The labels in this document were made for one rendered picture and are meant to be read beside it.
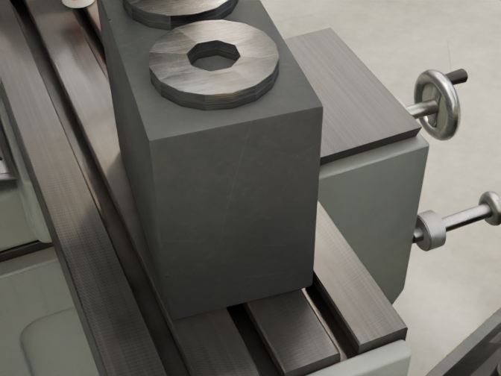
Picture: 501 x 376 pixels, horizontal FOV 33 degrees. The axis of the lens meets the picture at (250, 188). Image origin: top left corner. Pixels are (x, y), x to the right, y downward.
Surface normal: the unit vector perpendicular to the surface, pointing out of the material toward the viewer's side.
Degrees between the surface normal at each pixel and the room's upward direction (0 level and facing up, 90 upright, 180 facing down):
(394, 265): 90
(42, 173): 0
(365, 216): 90
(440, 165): 0
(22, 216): 90
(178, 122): 0
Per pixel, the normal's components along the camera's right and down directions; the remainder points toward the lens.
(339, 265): -0.01, -0.73
